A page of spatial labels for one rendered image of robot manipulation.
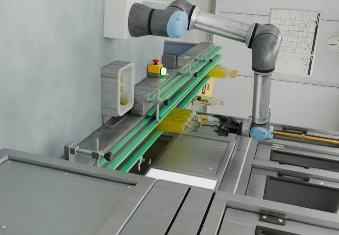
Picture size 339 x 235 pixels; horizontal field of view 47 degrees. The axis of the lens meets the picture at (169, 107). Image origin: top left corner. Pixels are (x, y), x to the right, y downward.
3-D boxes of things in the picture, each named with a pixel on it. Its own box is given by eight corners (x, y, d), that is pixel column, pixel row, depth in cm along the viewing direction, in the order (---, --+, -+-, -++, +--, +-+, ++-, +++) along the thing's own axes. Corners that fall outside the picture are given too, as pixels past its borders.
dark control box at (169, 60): (161, 66, 258) (174, 68, 256) (162, 55, 255) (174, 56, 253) (165, 64, 265) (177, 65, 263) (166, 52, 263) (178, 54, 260)
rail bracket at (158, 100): (143, 120, 196) (166, 124, 193) (144, 87, 190) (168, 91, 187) (145, 118, 199) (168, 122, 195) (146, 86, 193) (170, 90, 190)
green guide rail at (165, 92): (146, 101, 197) (161, 104, 195) (146, 99, 197) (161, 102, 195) (214, 46, 356) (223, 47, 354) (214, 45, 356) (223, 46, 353)
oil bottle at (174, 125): (147, 128, 206) (186, 134, 200) (147, 118, 204) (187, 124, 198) (150, 124, 211) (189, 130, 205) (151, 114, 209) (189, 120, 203)
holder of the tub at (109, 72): (101, 125, 182) (116, 128, 180) (100, 67, 173) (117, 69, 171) (116, 114, 198) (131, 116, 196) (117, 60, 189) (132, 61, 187)
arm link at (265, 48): (278, 44, 156) (270, 144, 181) (280, 34, 165) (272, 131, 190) (248, 42, 159) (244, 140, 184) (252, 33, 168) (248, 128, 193)
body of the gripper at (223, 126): (217, 121, 201) (241, 125, 197) (220, 116, 208) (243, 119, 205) (216, 135, 203) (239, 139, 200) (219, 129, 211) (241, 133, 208)
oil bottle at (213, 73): (200, 75, 315) (234, 80, 307) (200, 69, 313) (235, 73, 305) (201, 74, 320) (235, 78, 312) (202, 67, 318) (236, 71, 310)
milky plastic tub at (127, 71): (101, 115, 180) (119, 117, 178) (101, 67, 173) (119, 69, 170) (117, 104, 196) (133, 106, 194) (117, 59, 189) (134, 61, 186)
